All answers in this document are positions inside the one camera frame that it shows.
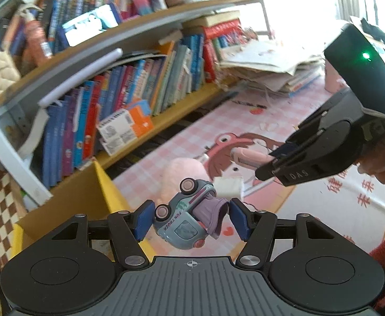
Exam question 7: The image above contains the pink printed cup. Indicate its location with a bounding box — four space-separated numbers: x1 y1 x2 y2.
324 64 348 93

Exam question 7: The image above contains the pink plush pig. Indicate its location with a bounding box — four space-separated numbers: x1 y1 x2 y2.
156 158 214 209

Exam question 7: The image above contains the pink utility knife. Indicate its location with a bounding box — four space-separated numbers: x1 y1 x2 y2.
233 148 276 172

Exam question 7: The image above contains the dark pencil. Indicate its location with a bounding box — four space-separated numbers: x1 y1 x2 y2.
231 100 268 109

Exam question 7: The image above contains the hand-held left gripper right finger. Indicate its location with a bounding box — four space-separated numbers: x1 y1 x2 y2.
229 198 348 267

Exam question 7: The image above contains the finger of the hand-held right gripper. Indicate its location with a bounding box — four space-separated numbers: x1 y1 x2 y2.
271 112 331 160
255 153 344 187

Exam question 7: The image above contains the white bar lamp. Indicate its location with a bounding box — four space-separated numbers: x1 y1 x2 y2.
39 49 123 107

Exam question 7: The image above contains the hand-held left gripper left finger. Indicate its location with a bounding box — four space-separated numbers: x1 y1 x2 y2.
49 200 155 268

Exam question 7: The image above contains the blue and white picture frame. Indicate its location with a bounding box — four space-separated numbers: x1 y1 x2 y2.
62 5 121 47

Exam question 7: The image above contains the yellow cardboard box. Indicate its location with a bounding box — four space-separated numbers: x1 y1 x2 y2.
13 161 155 260

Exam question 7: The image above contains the pink checkered desk mat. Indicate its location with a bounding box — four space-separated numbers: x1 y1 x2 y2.
113 76 385 260

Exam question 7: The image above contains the white cube block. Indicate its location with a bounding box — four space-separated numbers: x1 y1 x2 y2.
215 177 245 199

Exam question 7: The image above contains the grey-blue toy truck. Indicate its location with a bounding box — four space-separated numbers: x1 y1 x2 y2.
152 178 229 248

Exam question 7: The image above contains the pile of papers and booklets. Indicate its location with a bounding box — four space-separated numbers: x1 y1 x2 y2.
217 38 325 97

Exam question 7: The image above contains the white and wooden bookshelf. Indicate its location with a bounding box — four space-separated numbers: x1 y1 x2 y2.
0 0 272 205

